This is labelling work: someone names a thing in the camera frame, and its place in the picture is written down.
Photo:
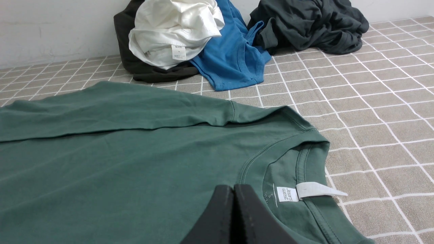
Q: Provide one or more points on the grey checked tablecloth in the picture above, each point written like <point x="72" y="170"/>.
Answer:
<point x="374" y="106"/>

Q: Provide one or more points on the black garment under white shirt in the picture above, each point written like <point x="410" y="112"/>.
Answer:
<point x="141" y="71"/>

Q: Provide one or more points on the white shirt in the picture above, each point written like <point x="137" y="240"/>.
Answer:
<point x="168" y="32"/>

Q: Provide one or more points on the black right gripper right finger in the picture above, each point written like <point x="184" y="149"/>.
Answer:
<point x="258" y="223"/>

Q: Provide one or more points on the blue shirt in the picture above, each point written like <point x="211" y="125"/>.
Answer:
<point x="233" y="61"/>

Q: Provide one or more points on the green long-sleeved shirt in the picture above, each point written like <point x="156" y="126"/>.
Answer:
<point x="120" y="163"/>

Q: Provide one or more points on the dark grey crumpled shirt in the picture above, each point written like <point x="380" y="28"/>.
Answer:
<point x="333" y="26"/>

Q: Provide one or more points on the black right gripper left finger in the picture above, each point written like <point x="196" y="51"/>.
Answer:
<point x="214" y="225"/>

